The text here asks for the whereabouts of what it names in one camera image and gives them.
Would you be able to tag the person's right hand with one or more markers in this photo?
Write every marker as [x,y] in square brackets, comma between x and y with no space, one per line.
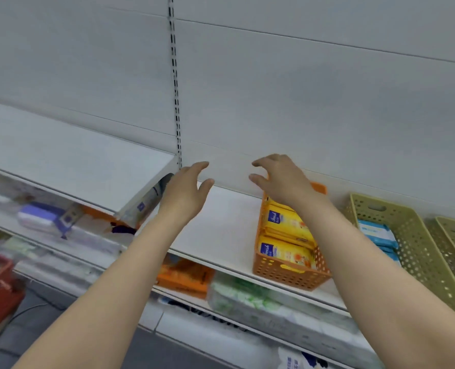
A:
[289,184]

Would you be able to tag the person's left hand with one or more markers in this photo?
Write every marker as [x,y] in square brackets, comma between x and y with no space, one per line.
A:
[183,199]

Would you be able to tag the orange plastic basket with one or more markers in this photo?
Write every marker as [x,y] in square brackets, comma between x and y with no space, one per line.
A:
[289,278]

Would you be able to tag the stack of blue wipes packets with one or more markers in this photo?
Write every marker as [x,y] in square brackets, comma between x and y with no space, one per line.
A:
[377,232]

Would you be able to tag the olive plastic basket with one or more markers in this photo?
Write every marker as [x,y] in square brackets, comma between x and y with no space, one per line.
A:
[446,222]
[392,206]

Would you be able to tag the red plastic shopping basket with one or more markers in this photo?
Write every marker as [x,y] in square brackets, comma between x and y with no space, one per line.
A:
[0,299]

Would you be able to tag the person's right forearm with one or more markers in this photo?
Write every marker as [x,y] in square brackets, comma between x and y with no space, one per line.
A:
[385,284]

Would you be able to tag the person's left forearm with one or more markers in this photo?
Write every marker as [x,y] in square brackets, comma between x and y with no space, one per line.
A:
[104,295]

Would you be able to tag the white wrapped paper pack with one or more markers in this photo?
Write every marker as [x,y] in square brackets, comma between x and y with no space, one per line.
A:
[146,199]

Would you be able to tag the orange white paper roll pack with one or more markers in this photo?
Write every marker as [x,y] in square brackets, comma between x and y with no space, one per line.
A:
[96,219]

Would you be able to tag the dark printed pack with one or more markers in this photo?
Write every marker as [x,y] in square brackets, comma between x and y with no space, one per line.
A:
[196,311]

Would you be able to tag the green and white tissue pack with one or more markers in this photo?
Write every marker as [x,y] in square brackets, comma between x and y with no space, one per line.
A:
[242,299]

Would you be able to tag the purple and white tissue pack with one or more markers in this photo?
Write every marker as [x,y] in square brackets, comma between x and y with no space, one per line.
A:
[39,217]

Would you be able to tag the white bag blue print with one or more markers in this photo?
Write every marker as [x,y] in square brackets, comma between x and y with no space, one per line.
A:
[292,361]

